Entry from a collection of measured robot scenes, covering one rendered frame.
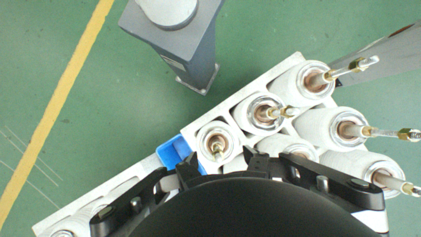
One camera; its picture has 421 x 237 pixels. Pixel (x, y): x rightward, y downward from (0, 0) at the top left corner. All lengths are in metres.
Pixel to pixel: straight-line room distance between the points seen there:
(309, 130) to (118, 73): 0.73
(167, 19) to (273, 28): 0.51
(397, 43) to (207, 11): 0.34
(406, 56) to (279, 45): 0.34
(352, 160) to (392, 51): 0.22
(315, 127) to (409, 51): 0.19
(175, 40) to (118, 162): 0.58
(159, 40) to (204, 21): 0.08
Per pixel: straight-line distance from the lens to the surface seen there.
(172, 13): 0.23
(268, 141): 0.33
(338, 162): 0.41
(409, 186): 0.40
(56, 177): 0.93
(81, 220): 0.48
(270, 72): 0.37
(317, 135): 0.34
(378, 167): 0.41
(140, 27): 0.28
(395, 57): 0.42
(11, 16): 1.17
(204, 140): 0.24
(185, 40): 0.24
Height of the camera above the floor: 0.49
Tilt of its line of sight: 88 degrees down
